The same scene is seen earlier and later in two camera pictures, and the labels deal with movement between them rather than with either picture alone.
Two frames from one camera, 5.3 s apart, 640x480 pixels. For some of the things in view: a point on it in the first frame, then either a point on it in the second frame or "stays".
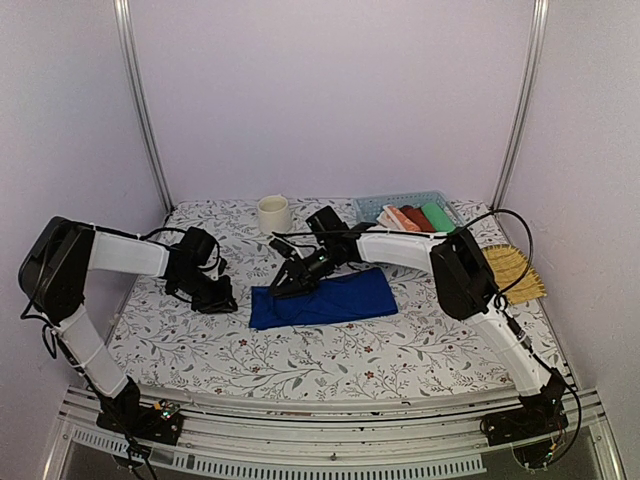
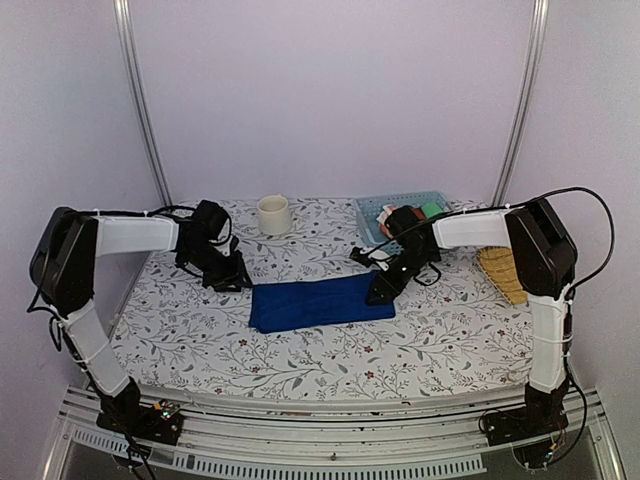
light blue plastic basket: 368,209 stays
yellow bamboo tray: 508,264 stays
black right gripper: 305,282 -> 383,284
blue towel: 343,296 stays
